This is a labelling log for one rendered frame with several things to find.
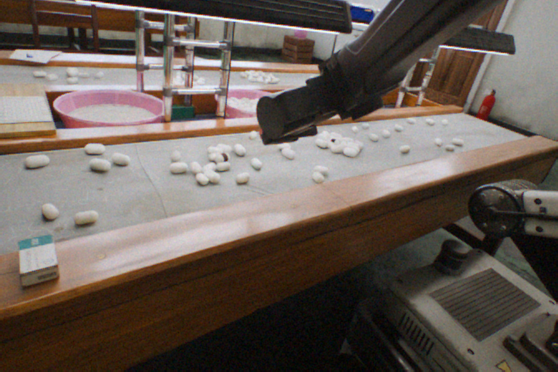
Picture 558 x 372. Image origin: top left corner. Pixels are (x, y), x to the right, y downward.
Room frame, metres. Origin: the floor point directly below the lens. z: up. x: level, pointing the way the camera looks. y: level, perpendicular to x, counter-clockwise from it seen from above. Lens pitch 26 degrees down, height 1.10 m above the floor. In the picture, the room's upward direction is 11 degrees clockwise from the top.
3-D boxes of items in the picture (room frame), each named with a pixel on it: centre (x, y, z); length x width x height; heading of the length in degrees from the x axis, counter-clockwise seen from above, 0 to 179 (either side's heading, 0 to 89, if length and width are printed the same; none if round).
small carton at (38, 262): (0.29, 0.26, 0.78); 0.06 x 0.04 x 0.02; 40
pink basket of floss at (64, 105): (0.84, 0.46, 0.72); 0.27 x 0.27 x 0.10
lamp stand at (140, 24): (1.11, 0.45, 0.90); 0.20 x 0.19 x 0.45; 130
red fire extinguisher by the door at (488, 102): (4.60, -2.56, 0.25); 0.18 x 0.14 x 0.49; 133
